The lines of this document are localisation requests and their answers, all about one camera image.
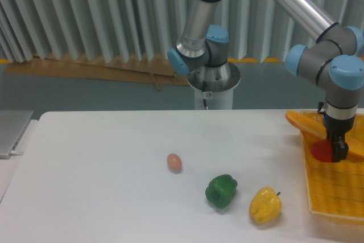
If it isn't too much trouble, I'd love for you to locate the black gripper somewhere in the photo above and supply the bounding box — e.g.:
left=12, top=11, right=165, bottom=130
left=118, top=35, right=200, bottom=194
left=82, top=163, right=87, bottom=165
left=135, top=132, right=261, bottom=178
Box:
left=323, top=114, right=355, bottom=163

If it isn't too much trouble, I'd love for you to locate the red bell pepper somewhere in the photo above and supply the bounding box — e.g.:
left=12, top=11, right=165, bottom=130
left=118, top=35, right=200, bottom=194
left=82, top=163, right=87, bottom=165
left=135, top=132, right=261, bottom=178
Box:
left=311, top=139, right=333, bottom=163

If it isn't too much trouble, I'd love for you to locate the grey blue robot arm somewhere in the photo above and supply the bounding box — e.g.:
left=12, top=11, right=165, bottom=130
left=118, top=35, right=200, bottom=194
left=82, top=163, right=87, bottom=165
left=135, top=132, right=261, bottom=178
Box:
left=167, top=0, right=363, bottom=163

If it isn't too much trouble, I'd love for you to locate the yellow woven basket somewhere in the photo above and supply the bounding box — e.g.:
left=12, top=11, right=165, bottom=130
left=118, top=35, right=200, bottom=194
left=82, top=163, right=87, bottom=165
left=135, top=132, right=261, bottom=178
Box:
left=300, top=109, right=364, bottom=221

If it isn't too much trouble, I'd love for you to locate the yellow bell pepper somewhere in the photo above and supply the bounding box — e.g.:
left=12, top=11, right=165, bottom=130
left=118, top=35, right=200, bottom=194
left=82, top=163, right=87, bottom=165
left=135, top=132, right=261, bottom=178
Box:
left=249, top=187, right=282, bottom=225

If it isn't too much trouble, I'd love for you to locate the green bell pepper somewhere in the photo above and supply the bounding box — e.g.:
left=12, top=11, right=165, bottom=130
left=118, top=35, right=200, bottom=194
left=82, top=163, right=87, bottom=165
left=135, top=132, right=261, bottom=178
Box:
left=205, top=174, right=238, bottom=209

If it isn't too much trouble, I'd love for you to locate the brown egg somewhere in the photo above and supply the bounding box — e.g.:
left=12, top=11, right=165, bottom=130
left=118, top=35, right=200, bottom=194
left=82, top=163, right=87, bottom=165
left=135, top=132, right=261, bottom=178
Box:
left=167, top=154, right=183, bottom=174

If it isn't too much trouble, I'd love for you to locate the brown cardboard sheet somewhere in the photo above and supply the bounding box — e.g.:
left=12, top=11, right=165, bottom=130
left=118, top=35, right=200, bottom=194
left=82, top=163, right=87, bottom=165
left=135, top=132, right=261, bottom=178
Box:
left=6, top=54, right=188, bottom=90

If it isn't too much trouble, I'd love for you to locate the silver laptop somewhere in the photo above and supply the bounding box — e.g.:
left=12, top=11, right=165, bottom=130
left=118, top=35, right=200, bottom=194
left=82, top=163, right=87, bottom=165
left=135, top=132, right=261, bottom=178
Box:
left=0, top=110, right=33, bottom=159

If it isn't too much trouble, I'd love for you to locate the orange basket handle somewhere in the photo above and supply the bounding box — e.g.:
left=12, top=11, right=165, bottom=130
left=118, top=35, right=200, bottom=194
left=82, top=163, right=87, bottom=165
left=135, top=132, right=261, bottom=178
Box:
left=286, top=110, right=363, bottom=158

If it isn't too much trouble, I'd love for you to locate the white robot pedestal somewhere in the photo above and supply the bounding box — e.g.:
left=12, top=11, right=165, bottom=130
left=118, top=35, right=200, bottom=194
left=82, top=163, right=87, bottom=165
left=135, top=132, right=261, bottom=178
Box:
left=188, top=62, right=241, bottom=110

